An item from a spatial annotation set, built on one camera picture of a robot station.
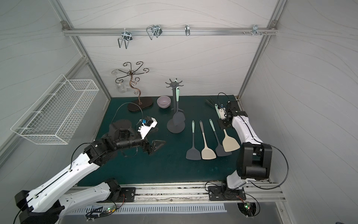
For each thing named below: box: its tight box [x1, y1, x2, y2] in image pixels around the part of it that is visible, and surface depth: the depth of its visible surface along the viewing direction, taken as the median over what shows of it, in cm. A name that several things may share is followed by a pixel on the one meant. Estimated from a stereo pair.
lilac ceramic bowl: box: [156, 95, 172, 109], surface depth 114 cm
